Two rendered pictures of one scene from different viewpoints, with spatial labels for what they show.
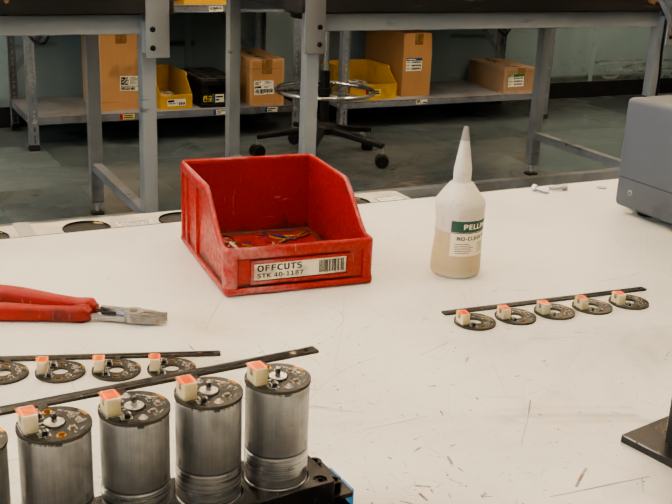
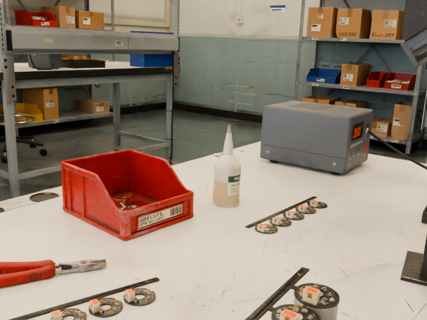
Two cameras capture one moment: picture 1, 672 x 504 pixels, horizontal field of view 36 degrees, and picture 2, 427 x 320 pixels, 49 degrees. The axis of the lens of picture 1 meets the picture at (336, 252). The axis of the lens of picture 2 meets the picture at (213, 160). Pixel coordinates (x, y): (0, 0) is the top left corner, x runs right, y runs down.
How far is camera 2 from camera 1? 24 cm
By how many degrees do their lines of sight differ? 25
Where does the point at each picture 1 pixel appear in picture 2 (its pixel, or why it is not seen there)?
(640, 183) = (274, 146)
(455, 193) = (228, 161)
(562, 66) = not seen: hidden behind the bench
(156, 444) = not seen: outside the picture
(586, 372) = (342, 245)
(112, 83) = not seen: outside the picture
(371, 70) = (27, 108)
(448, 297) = (239, 218)
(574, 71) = (123, 102)
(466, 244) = (236, 187)
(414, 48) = (49, 96)
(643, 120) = (272, 116)
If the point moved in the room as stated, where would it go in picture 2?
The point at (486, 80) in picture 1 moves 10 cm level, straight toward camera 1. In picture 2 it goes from (85, 109) to (85, 110)
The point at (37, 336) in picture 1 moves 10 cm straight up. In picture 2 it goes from (27, 295) to (18, 172)
